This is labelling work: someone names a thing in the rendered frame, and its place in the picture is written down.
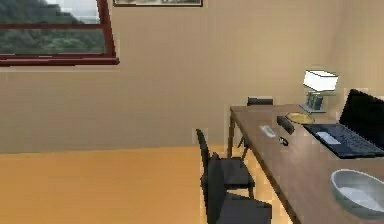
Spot black chair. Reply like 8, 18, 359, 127
206, 152, 274, 224
195, 128, 256, 200
237, 96, 275, 149

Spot yellow plate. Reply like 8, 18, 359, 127
285, 111, 316, 125

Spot red framed window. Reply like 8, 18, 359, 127
0, 0, 121, 67

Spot black laptop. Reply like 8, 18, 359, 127
302, 88, 384, 160

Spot dark framed wall picture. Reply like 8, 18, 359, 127
112, 0, 204, 8

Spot brown wooden table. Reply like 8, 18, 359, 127
227, 103, 384, 224

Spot black remote control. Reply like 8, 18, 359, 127
276, 115, 296, 136

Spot grey bowl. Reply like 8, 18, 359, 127
330, 168, 384, 219

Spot small grey flat object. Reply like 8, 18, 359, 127
259, 124, 278, 139

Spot white shade table lamp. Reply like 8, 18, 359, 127
298, 69, 339, 114

